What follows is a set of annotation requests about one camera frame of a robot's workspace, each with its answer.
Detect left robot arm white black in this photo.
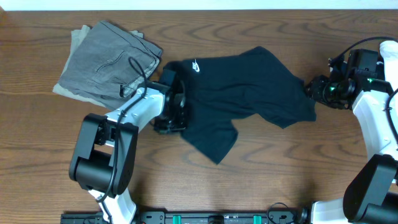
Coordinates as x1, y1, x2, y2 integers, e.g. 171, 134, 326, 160
69, 81, 187, 223

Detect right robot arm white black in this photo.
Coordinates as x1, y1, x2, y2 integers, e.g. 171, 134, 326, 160
305, 72, 397, 223

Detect folded beige garment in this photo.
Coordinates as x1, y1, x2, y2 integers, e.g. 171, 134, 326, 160
53, 25, 144, 107

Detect black t-shirt white logo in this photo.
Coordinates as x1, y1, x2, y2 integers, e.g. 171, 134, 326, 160
163, 47, 317, 164

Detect folded grey shorts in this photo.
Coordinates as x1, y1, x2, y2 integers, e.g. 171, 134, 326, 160
58, 21, 162, 110

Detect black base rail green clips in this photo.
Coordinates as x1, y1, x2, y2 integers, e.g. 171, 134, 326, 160
60, 202, 310, 224

